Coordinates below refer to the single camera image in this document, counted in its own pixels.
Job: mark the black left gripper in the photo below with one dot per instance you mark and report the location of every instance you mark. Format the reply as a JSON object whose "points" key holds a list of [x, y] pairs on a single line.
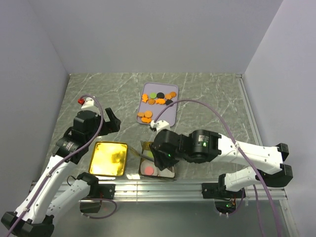
{"points": [[112, 126]]}

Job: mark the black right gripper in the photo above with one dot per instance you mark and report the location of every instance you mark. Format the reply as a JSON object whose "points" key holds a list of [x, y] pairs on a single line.
{"points": [[161, 161]]}

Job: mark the green round cookie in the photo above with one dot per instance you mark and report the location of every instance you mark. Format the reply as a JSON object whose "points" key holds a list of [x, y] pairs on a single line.
{"points": [[149, 154], [153, 95]]}

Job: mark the pink round cookie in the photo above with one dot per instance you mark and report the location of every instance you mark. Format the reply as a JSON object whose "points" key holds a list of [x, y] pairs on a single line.
{"points": [[149, 170]]}

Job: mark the gold tin lid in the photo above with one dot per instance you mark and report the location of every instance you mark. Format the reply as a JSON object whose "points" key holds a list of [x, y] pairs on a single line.
{"points": [[108, 159]]}

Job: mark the black round cookie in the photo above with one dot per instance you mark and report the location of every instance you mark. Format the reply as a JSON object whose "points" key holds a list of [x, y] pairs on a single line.
{"points": [[160, 95], [168, 102]]}

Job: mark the metal tongs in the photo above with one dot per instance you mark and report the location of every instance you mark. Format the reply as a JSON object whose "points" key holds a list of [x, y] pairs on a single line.
{"points": [[136, 153]]}

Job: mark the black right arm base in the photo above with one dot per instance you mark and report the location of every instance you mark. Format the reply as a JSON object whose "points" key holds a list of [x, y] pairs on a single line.
{"points": [[226, 202]]}

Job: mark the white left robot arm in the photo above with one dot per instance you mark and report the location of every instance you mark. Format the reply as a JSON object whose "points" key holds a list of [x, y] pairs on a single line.
{"points": [[39, 213]]}

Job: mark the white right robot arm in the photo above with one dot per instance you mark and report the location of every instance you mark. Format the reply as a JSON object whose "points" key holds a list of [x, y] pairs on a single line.
{"points": [[203, 146]]}

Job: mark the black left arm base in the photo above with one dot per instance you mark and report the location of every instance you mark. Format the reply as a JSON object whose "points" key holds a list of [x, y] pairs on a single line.
{"points": [[99, 203]]}

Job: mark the white paper cup back-left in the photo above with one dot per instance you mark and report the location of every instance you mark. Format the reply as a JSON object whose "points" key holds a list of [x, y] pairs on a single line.
{"points": [[148, 149]]}

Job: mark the white paper cup front-right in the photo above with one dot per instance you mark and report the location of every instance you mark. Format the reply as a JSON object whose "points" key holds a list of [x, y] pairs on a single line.
{"points": [[167, 172]]}

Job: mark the gold cookie tin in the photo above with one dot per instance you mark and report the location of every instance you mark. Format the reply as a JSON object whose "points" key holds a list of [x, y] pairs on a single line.
{"points": [[141, 160]]}

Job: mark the white paper cup front-left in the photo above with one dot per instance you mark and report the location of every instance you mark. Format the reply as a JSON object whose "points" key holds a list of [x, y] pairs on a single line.
{"points": [[148, 163]]}

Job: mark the lilac serving tray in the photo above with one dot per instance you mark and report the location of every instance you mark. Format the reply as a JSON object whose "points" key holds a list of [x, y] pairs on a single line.
{"points": [[170, 114]]}

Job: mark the orange fish cookie front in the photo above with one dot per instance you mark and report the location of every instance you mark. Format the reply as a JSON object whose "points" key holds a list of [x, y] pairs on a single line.
{"points": [[146, 120]]}

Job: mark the orange fish cookie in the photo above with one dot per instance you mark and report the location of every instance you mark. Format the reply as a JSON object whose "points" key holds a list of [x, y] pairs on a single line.
{"points": [[160, 101], [146, 120], [144, 98]]}

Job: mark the orange round cookie front-left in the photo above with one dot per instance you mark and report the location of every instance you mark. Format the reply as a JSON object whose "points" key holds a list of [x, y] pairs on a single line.
{"points": [[140, 114]]}

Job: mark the orange ridged round cookie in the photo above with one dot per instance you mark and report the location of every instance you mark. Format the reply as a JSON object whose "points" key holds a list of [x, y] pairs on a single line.
{"points": [[148, 114]]}

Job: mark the orange fish cookie middle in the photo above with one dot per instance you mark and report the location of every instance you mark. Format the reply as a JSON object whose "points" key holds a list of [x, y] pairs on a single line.
{"points": [[160, 101]]}

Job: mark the orange fish cookie left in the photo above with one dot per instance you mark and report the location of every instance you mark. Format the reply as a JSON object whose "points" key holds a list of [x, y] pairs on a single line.
{"points": [[144, 98]]}

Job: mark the orange spiral cookie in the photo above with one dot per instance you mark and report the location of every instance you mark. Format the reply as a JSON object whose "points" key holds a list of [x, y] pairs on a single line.
{"points": [[151, 101]]}

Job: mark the orange flower cookie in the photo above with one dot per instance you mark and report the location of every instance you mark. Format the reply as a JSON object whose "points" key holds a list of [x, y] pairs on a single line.
{"points": [[168, 97]]}

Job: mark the orange shell cookie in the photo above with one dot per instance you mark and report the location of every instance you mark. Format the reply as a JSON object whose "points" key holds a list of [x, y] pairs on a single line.
{"points": [[173, 94]]}

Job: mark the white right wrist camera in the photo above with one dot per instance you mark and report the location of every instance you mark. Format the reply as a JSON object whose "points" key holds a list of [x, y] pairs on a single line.
{"points": [[159, 125]]}

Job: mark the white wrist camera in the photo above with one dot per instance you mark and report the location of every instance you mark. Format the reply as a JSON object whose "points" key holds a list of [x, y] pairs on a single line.
{"points": [[89, 104], [159, 125]]}

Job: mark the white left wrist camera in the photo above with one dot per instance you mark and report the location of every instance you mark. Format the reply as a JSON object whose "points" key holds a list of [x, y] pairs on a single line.
{"points": [[89, 104]]}

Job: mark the aluminium mounting rail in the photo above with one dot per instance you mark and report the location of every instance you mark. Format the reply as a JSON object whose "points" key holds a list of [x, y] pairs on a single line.
{"points": [[167, 190]]}

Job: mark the aluminium side rail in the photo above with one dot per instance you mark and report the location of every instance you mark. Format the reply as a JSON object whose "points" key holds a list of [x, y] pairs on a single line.
{"points": [[248, 140]]}

